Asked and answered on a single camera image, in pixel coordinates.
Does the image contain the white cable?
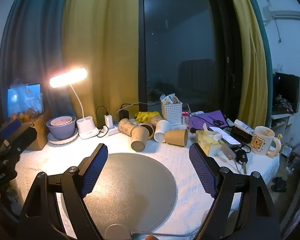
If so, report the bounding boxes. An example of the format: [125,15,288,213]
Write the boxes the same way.
[131,229,198,238]

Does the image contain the black case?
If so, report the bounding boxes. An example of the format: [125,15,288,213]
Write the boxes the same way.
[230,126,253,144]

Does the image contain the black charger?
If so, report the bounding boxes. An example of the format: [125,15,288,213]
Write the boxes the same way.
[118,109,131,121]

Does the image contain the white tube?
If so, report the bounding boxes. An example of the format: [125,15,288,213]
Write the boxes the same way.
[234,119,256,134]

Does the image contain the yellow plastic bag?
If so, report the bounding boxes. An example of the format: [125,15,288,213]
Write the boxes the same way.
[135,111,163,123]

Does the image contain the purple cloth pouch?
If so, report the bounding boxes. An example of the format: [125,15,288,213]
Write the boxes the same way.
[188,110,228,131]

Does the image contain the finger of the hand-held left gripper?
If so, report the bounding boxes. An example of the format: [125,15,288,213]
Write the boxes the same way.
[5,126,38,155]
[0,119,22,141]

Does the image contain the printed paper cup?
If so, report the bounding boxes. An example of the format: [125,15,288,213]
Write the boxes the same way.
[150,115,165,127]
[118,118,138,137]

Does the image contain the brown paper cup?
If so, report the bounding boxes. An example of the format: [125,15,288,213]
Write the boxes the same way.
[164,129,189,147]
[130,127,149,152]
[139,122,155,139]

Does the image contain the white paper cup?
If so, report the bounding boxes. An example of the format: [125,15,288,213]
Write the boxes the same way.
[154,120,171,143]

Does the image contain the purple bowl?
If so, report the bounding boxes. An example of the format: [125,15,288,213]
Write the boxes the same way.
[46,115,77,140]

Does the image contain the white plastic basket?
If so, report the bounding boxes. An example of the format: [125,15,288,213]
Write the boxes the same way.
[161,101,183,126]

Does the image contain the white power strip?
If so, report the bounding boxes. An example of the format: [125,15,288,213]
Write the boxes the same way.
[99,125,121,137]

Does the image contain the tablet screen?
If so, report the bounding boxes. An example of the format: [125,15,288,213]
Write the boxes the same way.
[7,82,44,118]

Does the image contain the black cable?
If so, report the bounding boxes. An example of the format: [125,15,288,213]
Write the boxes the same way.
[95,106,109,128]

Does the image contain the dark window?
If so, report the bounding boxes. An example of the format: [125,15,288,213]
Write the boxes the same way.
[139,0,240,117]

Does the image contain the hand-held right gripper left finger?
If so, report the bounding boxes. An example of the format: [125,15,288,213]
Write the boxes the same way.
[17,143,109,240]

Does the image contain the black scissors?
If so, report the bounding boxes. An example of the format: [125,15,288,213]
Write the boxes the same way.
[208,116,226,127]

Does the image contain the white cabinet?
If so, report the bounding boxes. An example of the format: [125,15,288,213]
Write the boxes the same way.
[270,112,294,141]

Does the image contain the white plate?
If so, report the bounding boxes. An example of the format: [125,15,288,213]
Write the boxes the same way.
[47,127,79,146]

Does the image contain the white adapter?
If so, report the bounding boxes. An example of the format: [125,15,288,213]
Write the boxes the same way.
[219,142,237,161]

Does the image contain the cream bear mug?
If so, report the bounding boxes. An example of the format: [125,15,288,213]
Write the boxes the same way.
[249,126,282,158]

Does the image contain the white round charger puck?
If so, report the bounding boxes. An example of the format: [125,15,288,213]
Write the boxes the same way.
[105,224,133,240]

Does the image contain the white desk lamp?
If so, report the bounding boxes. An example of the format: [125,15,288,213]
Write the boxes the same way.
[49,67,99,140]

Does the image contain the brown box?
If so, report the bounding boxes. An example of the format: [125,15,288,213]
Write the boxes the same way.
[20,110,53,151]

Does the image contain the black slippers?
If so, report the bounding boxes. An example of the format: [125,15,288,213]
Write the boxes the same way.
[271,176,287,192]

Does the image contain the yellow tissue box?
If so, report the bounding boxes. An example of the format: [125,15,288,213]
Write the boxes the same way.
[195,123,223,156]

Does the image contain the black monitor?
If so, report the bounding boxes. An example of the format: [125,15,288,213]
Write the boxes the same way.
[273,72,300,114]

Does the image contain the white air conditioner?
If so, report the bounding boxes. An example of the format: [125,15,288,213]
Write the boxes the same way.
[262,4,300,23]

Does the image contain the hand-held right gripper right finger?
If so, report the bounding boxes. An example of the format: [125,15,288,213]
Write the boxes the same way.
[189,143,282,240]

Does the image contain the yellow curtain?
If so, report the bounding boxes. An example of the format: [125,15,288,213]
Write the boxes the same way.
[224,0,269,128]
[62,0,143,128]

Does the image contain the white tablecloth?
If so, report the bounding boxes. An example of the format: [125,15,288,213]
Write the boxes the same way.
[15,129,280,240]

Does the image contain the bunch of keys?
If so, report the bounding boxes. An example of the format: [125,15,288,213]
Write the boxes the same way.
[236,147,249,174]

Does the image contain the round grey mat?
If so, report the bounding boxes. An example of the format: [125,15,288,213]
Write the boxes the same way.
[61,152,178,240]

